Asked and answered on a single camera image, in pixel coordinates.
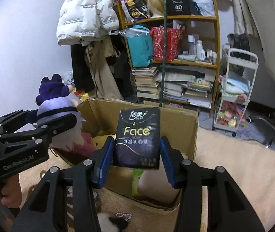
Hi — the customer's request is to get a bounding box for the cream patterned curtain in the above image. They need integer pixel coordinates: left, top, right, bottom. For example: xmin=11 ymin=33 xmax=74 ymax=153
xmin=210 ymin=0 xmax=259 ymax=37

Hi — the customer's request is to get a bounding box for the stack of books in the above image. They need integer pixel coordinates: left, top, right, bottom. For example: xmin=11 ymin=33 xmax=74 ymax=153
xmin=131 ymin=66 xmax=161 ymax=100

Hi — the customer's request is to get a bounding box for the black tissue pack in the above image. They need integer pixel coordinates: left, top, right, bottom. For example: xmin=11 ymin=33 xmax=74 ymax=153
xmin=112 ymin=107 xmax=161 ymax=170

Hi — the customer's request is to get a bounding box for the green pole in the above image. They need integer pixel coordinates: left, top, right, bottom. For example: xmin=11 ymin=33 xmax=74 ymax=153
xmin=160 ymin=0 xmax=167 ymax=108

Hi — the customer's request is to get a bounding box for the printed cardboard box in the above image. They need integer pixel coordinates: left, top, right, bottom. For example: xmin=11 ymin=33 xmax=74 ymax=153
xmin=50 ymin=98 xmax=199 ymax=215

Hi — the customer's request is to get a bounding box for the black box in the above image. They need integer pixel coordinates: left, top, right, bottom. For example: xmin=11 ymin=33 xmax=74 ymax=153
xmin=167 ymin=0 xmax=191 ymax=16

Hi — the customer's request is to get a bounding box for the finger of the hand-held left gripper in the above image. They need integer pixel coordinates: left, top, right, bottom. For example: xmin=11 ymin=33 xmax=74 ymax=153
xmin=0 ymin=109 xmax=39 ymax=136
xmin=0 ymin=113 xmax=78 ymax=148

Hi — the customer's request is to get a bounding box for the dark hanging garment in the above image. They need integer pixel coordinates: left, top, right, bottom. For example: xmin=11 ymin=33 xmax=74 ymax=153
xmin=106 ymin=35 xmax=138 ymax=102

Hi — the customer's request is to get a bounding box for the beige floral printed blanket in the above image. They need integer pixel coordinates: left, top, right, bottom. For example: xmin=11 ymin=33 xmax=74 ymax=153
xmin=19 ymin=126 xmax=275 ymax=232

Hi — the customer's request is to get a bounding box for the dark bag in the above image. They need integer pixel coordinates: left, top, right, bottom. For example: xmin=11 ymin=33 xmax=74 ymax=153
xmin=227 ymin=33 xmax=250 ymax=54

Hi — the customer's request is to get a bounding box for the pile of magazines and papers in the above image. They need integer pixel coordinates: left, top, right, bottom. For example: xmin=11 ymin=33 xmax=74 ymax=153
xmin=160 ymin=68 xmax=215 ymax=108

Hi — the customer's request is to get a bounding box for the person's left hand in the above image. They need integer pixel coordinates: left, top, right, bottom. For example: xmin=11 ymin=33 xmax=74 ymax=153
xmin=0 ymin=174 xmax=23 ymax=209

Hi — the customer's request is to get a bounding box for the blonde wig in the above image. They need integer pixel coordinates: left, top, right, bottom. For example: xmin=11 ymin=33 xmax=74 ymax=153
xmin=144 ymin=0 xmax=167 ymax=15

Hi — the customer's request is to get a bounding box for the purple plush doll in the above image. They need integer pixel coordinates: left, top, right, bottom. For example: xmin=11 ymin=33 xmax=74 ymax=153
xmin=32 ymin=74 xmax=83 ymax=151

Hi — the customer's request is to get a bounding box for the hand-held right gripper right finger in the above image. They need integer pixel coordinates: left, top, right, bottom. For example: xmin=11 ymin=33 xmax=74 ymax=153
xmin=160 ymin=136 xmax=266 ymax=232

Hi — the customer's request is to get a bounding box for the red gift bag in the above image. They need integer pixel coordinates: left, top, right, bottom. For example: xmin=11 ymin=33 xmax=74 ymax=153
xmin=150 ymin=26 xmax=184 ymax=62

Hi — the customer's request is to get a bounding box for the white trolley cart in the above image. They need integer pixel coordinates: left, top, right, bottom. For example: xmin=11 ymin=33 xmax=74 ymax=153
xmin=212 ymin=48 xmax=259 ymax=138

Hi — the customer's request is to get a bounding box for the plastic bag of toys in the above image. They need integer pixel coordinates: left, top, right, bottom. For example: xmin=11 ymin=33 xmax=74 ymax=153
xmin=62 ymin=70 xmax=89 ymax=102

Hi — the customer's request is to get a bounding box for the cream recliner chair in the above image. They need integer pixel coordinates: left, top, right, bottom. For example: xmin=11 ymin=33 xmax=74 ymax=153
xmin=239 ymin=0 xmax=275 ymax=150

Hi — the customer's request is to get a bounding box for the pink plush toy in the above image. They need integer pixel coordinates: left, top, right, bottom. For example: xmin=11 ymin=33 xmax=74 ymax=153
xmin=72 ymin=132 xmax=97 ymax=157

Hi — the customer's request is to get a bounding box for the metal folding frame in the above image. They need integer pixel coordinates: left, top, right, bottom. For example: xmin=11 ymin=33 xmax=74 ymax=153
xmin=247 ymin=111 xmax=275 ymax=154

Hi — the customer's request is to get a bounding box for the yellow plush toy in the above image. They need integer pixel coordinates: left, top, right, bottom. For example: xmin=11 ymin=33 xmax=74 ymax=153
xmin=91 ymin=134 xmax=116 ymax=150

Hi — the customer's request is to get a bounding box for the row of white toiletry bottles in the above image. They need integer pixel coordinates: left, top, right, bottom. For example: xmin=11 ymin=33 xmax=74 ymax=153
xmin=187 ymin=35 xmax=218 ymax=64

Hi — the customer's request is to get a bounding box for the folded blue cloth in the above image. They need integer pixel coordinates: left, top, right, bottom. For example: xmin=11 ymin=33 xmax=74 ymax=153
xmin=225 ymin=77 xmax=246 ymax=93

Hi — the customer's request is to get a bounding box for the wooden shelf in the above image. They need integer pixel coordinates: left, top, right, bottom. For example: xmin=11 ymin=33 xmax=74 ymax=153
xmin=116 ymin=0 xmax=221 ymax=118

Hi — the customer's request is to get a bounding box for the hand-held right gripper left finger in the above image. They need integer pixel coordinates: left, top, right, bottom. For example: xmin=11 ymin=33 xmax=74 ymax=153
xmin=10 ymin=136 xmax=116 ymax=232

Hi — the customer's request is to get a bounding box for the black hanging garment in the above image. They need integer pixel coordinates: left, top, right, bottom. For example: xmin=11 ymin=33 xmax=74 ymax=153
xmin=70 ymin=42 xmax=95 ymax=93

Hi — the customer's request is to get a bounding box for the teal bag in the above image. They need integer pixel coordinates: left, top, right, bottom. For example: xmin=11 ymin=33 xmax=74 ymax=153
xmin=125 ymin=25 xmax=155 ymax=68

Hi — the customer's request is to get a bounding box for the purple printed bag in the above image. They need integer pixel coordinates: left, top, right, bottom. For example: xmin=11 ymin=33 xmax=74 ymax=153
xmin=119 ymin=0 xmax=150 ymax=23

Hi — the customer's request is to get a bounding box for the pile of colourful toys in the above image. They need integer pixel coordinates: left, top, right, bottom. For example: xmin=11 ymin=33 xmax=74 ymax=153
xmin=216 ymin=101 xmax=242 ymax=128

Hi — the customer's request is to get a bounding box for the white puffer jacket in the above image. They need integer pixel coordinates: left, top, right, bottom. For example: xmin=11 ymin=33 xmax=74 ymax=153
xmin=56 ymin=0 xmax=120 ymax=46

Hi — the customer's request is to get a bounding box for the beige hanging coat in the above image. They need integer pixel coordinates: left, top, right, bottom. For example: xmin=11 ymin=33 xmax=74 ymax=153
xmin=84 ymin=36 xmax=119 ymax=99

